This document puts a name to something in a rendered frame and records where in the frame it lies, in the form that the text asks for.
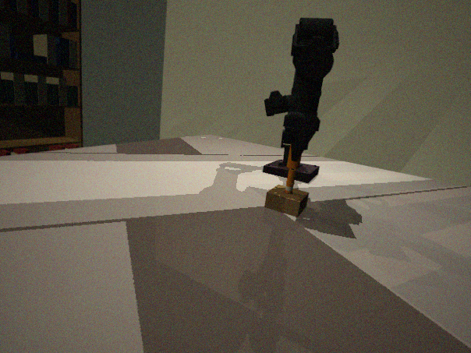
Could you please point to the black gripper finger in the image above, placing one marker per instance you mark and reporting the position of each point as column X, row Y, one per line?
column 299, row 140

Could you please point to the brown rectangular block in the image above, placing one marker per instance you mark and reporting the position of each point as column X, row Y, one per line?
column 292, row 204

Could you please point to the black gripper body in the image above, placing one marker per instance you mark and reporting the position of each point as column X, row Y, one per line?
column 305, row 116

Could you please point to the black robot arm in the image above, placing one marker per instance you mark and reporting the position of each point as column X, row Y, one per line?
column 314, row 41

